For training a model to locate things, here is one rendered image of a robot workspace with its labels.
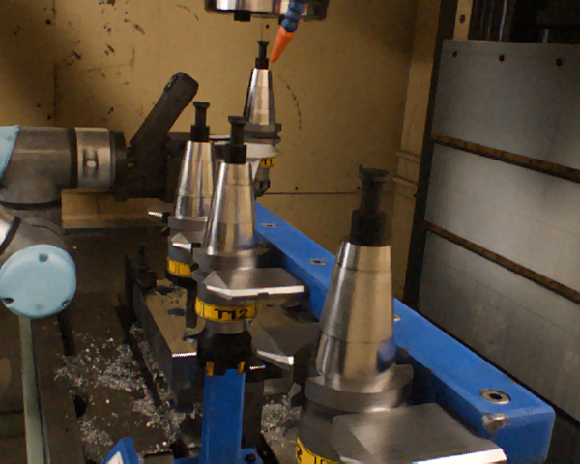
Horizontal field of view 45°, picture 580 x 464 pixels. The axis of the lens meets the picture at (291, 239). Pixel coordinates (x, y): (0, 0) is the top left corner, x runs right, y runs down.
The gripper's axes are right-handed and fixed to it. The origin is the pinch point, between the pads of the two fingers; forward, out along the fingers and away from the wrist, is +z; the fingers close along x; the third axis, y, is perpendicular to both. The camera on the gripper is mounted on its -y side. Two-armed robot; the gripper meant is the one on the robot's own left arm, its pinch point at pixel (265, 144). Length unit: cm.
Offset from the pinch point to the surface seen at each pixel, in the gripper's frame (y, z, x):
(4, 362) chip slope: 57, -34, -62
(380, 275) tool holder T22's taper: -3, -16, 60
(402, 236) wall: 42, 81, -94
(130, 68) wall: -4, -1, -101
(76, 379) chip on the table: 35.6, -23.7, -8.0
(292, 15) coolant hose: -15.9, -4.4, 17.9
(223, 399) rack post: 25.1, -10.8, 21.5
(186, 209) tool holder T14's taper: 2.0, -17.1, 27.1
